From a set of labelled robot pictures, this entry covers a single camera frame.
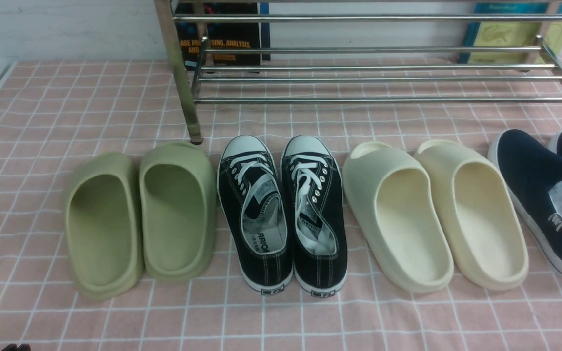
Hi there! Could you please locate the black book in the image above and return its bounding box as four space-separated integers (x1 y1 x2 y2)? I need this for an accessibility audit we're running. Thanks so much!
171 2 271 71

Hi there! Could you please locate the teal and yellow book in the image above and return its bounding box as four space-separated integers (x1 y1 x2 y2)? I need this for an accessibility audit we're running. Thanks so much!
457 2 562 64

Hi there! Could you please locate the cream foam slipper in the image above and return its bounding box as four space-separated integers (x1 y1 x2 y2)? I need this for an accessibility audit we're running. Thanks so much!
414 140 529 291
342 141 454 293

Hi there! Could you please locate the silver metal shoe rack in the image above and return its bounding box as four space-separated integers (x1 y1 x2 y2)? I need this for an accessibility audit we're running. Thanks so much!
154 0 562 146

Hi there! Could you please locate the left green foam slipper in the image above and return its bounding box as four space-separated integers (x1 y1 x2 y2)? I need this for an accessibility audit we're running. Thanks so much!
63 153 144 301

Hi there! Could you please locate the black canvas sneaker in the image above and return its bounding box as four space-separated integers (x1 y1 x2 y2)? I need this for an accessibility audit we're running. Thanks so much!
280 134 348 298
217 135 294 295

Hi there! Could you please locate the right green foam slipper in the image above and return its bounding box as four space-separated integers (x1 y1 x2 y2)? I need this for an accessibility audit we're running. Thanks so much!
139 142 217 281

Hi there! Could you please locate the left black canvas sneaker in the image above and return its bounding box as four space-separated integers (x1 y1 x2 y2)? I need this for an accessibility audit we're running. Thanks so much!
217 135 294 295

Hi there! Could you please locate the black object at bottom edge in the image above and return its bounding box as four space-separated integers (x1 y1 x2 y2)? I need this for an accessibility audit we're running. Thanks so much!
1 344 32 351

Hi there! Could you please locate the right black canvas sneaker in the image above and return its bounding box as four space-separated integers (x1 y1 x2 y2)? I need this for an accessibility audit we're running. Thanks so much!
280 134 348 298

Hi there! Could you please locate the left cream foam slipper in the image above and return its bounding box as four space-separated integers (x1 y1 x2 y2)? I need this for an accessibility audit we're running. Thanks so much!
342 141 454 293

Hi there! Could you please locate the pink checkered tablecloth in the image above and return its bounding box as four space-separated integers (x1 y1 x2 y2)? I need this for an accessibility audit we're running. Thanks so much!
0 61 562 351

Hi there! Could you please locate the green foam slipper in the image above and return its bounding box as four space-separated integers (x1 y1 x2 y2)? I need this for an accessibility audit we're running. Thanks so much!
139 142 217 281
63 153 144 301

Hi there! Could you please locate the right cream foam slipper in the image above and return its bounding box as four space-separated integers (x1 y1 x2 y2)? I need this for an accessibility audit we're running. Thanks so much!
414 140 529 291

